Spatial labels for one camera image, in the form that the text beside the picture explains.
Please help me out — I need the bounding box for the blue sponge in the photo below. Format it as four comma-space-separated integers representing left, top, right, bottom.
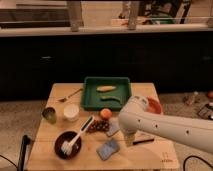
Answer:
96, 138, 120, 161

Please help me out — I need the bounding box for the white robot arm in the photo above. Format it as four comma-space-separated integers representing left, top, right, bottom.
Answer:
118, 95, 213, 154

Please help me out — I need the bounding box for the black and tan sponge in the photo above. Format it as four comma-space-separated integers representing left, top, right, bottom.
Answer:
133, 132, 155, 145

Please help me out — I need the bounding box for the white paper cup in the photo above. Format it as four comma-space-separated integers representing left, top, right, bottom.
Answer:
64, 104, 79, 122

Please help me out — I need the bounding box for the green metal cup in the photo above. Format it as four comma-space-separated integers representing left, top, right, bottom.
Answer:
42, 107, 57, 124

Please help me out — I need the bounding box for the grey cloth piece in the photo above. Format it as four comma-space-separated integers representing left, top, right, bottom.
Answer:
106, 121, 120, 137

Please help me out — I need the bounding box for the orange fruit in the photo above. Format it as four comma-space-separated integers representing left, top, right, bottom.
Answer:
100, 108, 112, 120

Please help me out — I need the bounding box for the bunch of dark grapes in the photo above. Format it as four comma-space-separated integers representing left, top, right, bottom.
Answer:
87, 120, 109, 133

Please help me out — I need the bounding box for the orange plastic bowl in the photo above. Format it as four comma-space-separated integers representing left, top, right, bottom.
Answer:
147, 98, 163, 114

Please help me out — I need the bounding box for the green cucumber toy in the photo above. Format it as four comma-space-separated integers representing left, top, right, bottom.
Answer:
100, 96, 121, 103

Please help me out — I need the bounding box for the green plastic tray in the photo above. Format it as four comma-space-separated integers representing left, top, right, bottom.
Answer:
80, 77, 132, 111

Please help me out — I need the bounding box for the dark brown bowl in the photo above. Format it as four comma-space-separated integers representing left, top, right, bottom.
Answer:
54, 131, 82, 160

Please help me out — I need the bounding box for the white dish brush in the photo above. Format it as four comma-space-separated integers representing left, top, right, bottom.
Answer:
61, 115, 95, 155

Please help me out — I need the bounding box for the black clamp stand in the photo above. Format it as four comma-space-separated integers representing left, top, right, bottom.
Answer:
17, 135, 31, 171

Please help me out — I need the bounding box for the black cable right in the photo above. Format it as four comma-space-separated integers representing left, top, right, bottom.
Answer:
182, 155, 213, 171

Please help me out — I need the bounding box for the black cable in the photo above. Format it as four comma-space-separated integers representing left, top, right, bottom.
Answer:
182, 155, 213, 171
0, 154, 18, 169

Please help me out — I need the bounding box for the black cable left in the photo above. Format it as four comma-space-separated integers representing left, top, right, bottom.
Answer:
0, 154, 18, 169

